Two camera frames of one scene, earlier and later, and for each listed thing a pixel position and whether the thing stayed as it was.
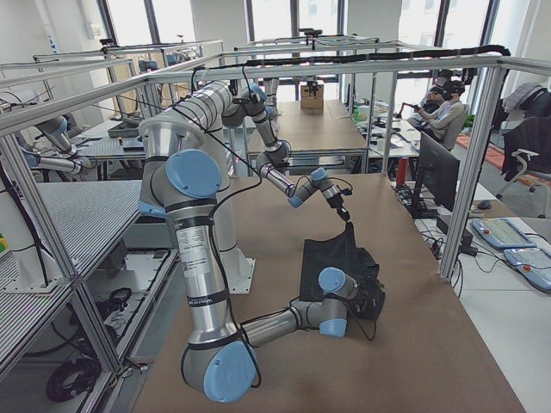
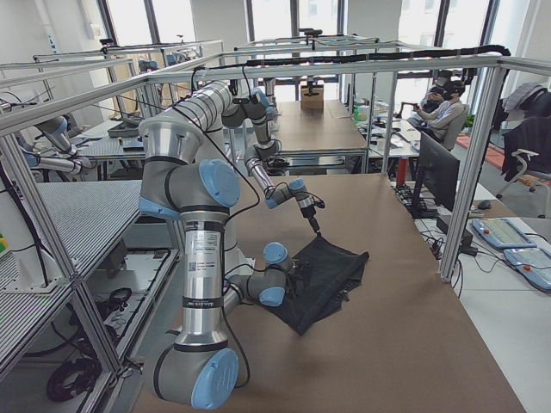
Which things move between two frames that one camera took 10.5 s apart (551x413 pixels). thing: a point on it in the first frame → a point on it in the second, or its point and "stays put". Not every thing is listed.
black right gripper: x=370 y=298 → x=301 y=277
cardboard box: x=310 y=102 stays put
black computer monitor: x=438 y=180 stays put
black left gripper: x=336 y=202 → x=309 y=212
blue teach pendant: x=503 y=232 stays put
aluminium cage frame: x=24 y=116 stays put
